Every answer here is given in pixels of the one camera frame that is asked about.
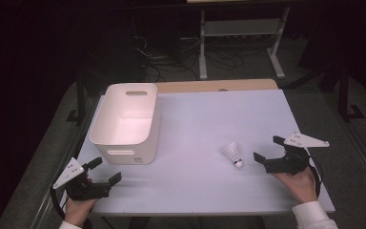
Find black metal stand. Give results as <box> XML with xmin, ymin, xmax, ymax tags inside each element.
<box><xmin>65</xmin><ymin>71</ymin><xmax>89</xmax><ymax>126</ymax></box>
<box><xmin>336</xmin><ymin>61</ymin><xmax>366</xmax><ymax>124</ymax></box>

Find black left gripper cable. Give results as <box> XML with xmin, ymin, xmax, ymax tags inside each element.
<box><xmin>50</xmin><ymin>185</ymin><xmax>67</xmax><ymax>221</ymax></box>

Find person's left hand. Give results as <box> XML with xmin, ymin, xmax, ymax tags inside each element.
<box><xmin>63</xmin><ymin>198</ymin><xmax>100</xmax><ymax>228</ymax></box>

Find person's right hand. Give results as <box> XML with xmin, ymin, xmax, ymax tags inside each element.
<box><xmin>273</xmin><ymin>166</ymin><xmax>318</xmax><ymax>206</ymax></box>

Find white board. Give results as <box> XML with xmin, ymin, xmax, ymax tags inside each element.
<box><xmin>75</xmin><ymin>89</ymin><xmax>336</xmax><ymax>218</ymax></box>

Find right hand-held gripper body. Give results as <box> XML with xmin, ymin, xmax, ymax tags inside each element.
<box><xmin>264</xmin><ymin>132</ymin><xmax>331</xmax><ymax>176</ymax></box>

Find white plastic bin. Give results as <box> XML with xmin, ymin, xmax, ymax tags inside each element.
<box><xmin>89</xmin><ymin>82</ymin><xmax>162</xmax><ymax>166</ymax></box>

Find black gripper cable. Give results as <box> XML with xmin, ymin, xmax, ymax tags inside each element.
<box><xmin>50</xmin><ymin>185</ymin><xmax>67</xmax><ymax>221</ymax></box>
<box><xmin>308</xmin><ymin>164</ymin><xmax>324</xmax><ymax>198</ymax></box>

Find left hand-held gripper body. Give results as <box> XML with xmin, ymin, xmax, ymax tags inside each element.
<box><xmin>51</xmin><ymin>156</ymin><xmax>112</xmax><ymax>201</ymax></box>

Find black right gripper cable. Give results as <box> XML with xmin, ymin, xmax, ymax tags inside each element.
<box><xmin>308</xmin><ymin>164</ymin><xmax>324</xmax><ymax>198</ymax></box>

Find white shuttlecock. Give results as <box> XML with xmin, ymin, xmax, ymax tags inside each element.
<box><xmin>221</xmin><ymin>141</ymin><xmax>244</xmax><ymax>169</ymax></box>

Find white metal table frame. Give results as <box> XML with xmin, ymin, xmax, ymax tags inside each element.
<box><xmin>197</xmin><ymin>5</ymin><xmax>292</xmax><ymax>81</ymax></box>

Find black floor cables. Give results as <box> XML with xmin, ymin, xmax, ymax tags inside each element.
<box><xmin>132</xmin><ymin>34</ymin><xmax>261</xmax><ymax>83</ymax></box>

